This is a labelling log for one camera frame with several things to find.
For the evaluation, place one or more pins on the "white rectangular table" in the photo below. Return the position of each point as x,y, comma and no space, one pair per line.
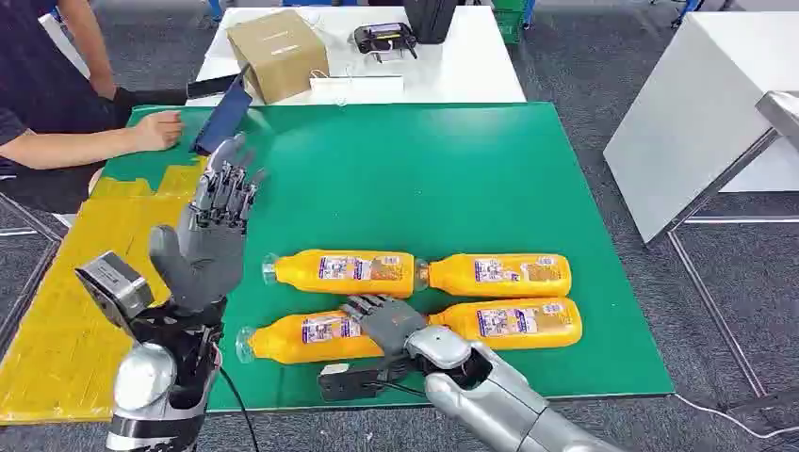
462,68

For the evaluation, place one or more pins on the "yellow sheet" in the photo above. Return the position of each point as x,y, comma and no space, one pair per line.
56,324

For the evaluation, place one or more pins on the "brown cardboard box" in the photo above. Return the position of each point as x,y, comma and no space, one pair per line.
281,53

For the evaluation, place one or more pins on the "orange drink bottle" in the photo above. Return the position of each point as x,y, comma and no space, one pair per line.
299,274
449,277
281,343
562,334

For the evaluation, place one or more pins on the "green table mat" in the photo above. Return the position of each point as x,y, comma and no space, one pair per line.
437,174

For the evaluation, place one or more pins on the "black handheld device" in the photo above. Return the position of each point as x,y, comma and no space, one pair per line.
384,38

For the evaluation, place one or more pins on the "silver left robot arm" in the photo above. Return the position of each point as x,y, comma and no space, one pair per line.
143,380

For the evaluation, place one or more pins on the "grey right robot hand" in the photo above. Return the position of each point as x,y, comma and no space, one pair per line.
390,324

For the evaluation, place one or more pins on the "person's right hand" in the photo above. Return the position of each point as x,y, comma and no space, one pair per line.
156,131

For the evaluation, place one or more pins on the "green plastic crate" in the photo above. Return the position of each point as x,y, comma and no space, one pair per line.
509,22

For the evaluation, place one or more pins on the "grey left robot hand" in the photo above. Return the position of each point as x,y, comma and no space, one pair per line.
206,262

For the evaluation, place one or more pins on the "person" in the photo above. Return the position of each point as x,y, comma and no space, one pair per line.
37,81

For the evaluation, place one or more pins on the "white table with metal frame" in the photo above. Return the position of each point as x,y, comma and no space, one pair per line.
693,118

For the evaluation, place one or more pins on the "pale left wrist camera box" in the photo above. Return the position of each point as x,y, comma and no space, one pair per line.
115,287

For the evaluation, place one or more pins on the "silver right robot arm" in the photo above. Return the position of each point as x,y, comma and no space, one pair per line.
499,399

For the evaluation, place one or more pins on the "dark right wrist camera box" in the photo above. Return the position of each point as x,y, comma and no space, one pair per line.
349,384

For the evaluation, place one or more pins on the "black bag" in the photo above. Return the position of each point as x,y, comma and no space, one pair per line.
431,19

